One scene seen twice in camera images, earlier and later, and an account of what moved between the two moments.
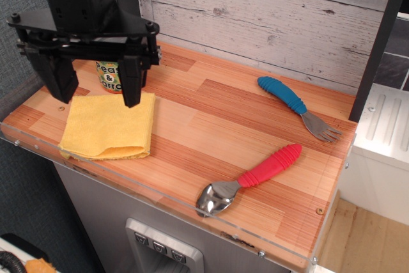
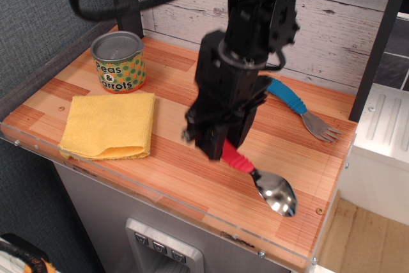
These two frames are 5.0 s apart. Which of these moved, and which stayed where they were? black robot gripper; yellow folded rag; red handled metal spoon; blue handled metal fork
Moved: black robot gripper; red handled metal spoon
Stayed: blue handled metal fork; yellow folded rag
